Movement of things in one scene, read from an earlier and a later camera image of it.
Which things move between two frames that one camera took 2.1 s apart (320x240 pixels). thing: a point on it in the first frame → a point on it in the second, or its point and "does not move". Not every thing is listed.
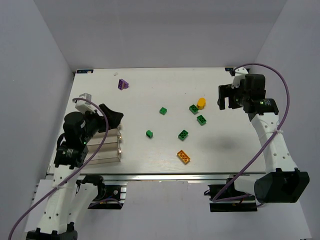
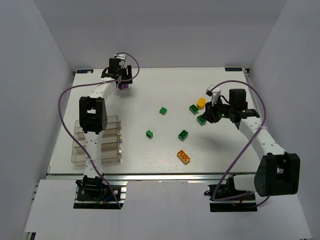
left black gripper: [102, 120] → [125, 78]
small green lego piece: [149, 134] does not move
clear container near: [108, 152] does not move
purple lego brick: [122, 84] does not move
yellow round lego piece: [201, 103] does not move
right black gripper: [230, 97] → [212, 114]
